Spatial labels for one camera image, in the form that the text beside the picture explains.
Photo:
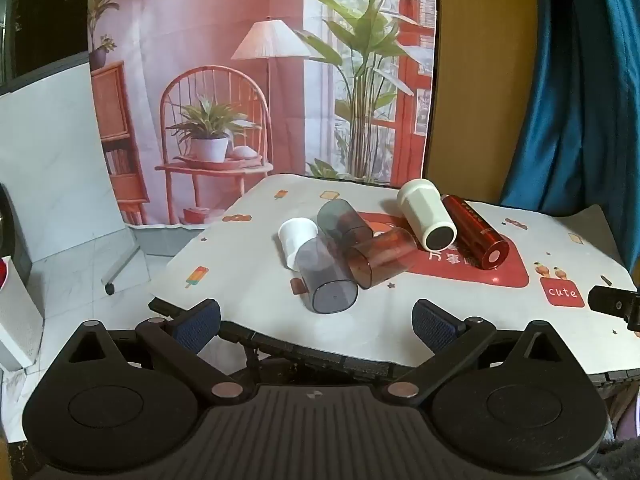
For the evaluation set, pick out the printed room backdrop cloth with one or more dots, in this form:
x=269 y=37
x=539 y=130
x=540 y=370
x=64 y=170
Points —
x=215 y=35

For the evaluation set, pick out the clear grey plastic cup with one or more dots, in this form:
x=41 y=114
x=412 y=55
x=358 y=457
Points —
x=325 y=275

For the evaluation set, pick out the red metallic cup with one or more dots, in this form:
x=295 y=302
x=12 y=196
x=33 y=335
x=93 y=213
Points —
x=475 y=232

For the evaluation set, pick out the small white cup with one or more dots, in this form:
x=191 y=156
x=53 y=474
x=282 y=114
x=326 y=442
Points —
x=294 y=240

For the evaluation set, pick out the brown transparent plastic cup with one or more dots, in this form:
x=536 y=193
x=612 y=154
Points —
x=385 y=255

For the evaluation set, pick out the white box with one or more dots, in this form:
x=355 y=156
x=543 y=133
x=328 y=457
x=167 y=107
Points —
x=15 y=315

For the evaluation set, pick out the black table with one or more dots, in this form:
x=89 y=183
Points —
x=310 y=347

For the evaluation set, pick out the dark smoky plastic cup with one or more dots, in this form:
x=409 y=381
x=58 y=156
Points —
x=342 y=220

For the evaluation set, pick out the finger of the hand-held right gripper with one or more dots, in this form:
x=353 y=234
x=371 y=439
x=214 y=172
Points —
x=612 y=302

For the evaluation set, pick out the white printed tablecloth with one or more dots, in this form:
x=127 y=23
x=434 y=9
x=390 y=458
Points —
x=250 y=265

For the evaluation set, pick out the white board on stand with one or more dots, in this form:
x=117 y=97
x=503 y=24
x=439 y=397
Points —
x=55 y=170

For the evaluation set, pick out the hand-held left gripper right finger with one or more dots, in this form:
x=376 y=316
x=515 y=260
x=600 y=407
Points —
x=434 y=323

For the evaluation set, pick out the blue curtain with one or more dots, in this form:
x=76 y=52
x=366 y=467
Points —
x=580 y=85

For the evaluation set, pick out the cream cup with black base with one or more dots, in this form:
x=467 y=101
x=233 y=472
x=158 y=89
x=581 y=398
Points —
x=425 y=212

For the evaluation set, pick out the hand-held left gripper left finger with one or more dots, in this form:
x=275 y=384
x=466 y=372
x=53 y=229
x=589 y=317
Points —
x=199 y=323

